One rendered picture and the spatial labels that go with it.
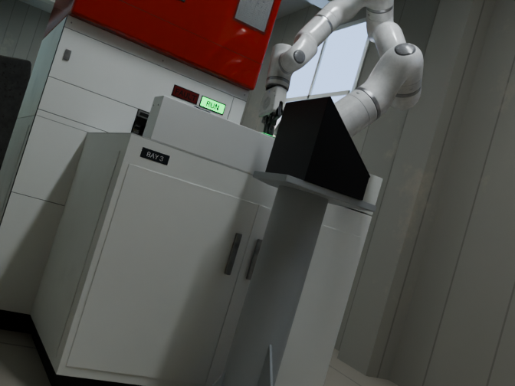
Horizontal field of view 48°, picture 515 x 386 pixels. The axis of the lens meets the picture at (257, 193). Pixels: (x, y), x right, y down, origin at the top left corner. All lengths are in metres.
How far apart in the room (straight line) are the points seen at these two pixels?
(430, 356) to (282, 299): 1.87
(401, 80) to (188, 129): 0.68
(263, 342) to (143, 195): 0.56
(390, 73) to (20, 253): 1.49
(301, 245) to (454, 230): 1.91
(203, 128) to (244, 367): 0.74
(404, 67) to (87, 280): 1.15
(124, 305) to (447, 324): 2.07
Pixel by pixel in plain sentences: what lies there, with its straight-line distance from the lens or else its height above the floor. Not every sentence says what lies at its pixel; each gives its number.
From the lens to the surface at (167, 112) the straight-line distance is 1.81.
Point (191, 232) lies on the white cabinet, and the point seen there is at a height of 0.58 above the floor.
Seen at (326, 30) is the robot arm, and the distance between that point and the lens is 2.22.
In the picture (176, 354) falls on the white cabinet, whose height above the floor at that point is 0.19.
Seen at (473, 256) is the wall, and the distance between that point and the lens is 3.40.
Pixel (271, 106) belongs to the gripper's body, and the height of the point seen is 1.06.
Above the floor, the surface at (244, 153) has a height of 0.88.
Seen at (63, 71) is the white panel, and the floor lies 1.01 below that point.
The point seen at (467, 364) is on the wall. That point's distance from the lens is 3.32.
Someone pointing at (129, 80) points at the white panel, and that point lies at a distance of 2.44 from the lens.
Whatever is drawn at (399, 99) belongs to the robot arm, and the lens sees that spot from 1.99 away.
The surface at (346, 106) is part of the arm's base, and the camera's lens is 1.83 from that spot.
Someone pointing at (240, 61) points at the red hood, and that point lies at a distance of 2.56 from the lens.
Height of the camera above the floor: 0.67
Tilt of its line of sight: 3 degrees up
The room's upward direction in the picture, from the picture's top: 17 degrees clockwise
